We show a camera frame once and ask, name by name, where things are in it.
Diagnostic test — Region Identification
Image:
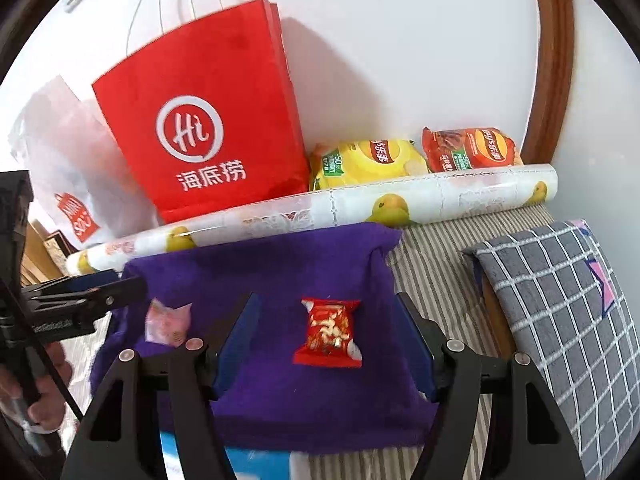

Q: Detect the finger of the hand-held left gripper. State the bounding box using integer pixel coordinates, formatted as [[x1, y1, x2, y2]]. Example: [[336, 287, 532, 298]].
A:
[[30, 276, 148, 343], [22, 270, 121, 303]]

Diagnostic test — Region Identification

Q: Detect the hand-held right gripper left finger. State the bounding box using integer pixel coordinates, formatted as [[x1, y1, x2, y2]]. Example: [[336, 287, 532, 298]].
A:
[[60, 292, 263, 480]]

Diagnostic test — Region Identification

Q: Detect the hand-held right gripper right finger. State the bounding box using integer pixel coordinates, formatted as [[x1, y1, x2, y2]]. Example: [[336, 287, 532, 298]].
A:
[[395, 292, 586, 480]]

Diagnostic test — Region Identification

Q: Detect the pink white candy packet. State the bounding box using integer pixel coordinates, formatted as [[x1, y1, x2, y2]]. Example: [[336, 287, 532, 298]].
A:
[[144, 297, 193, 347]]

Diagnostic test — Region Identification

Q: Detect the purple fabric basket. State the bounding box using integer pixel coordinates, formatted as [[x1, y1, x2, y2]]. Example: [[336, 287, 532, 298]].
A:
[[90, 222, 436, 453]]

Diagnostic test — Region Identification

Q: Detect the red snack packet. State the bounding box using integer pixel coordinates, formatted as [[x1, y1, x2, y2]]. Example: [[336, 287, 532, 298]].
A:
[[292, 298, 363, 369]]

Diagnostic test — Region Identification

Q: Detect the person's left hand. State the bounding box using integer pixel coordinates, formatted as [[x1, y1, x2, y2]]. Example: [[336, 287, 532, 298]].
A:
[[0, 342, 73, 433]]

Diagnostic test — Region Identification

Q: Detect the light wooden furniture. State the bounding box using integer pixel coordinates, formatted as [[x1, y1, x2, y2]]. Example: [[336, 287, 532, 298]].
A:
[[22, 220, 68, 281]]

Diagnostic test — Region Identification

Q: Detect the striped bed sheet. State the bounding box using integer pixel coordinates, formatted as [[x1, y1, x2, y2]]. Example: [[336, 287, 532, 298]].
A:
[[65, 205, 556, 480]]

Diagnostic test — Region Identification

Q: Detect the white plastic bag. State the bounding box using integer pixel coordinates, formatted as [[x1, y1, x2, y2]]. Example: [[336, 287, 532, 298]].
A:
[[9, 75, 163, 251]]

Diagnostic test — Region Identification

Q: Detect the blue white cardboard box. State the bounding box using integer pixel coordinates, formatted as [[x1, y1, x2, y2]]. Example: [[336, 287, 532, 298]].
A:
[[159, 430, 301, 480]]

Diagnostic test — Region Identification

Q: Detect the grey plaid folded blanket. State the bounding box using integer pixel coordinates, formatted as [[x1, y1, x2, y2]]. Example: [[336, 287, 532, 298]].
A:
[[462, 219, 640, 480]]

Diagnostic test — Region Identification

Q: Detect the rolled fruit-print tablecloth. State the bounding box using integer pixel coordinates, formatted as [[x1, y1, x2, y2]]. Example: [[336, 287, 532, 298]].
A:
[[66, 162, 558, 277]]

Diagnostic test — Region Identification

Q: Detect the yellow chips bag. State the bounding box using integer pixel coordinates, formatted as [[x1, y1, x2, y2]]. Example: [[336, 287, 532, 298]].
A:
[[309, 140, 428, 192]]

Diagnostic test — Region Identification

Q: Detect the red paper bag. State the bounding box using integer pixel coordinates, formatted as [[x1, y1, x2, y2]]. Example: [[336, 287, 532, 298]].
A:
[[91, 0, 311, 224]]

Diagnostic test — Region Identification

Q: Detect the red orange chips bag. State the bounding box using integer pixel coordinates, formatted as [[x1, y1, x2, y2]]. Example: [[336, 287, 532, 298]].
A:
[[421, 127, 523, 173]]

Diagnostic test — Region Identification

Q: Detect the black cable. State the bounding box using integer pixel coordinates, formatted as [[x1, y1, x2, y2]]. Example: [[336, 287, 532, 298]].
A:
[[0, 280, 85, 422]]

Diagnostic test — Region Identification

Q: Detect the brown wooden bed post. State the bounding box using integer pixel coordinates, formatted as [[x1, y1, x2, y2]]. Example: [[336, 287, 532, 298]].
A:
[[520, 0, 576, 166]]

